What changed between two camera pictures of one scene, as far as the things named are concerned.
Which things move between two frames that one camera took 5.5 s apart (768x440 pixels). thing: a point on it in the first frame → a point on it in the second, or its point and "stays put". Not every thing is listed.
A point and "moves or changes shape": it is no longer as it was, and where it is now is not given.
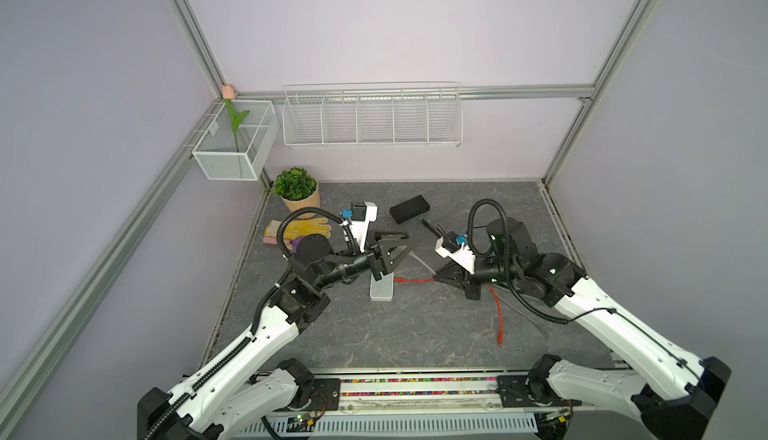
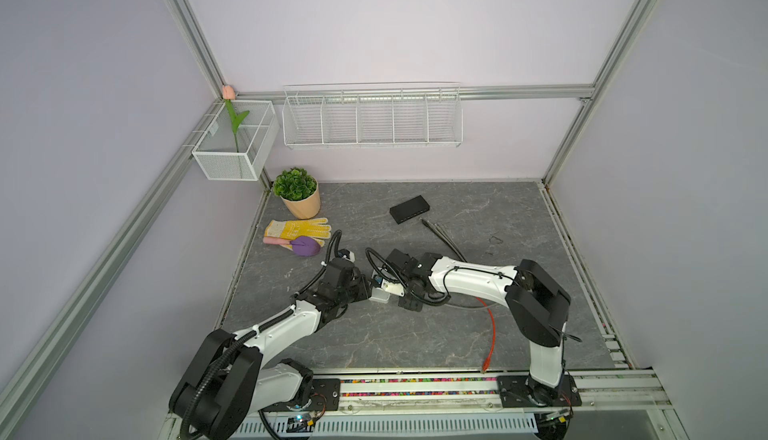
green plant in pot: x=298 y=189 stays put
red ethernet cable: x=500 y=335 moves or changes shape
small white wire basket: x=216 y=151 stays put
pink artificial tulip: x=228 y=94 stays put
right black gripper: x=463 y=279 → x=410 y=304
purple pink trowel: x=292 y=245 stays put
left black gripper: x=377 y=251 → x=364 y=290
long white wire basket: x=374 y=115 stays put
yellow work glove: x=298 y=229 stays put
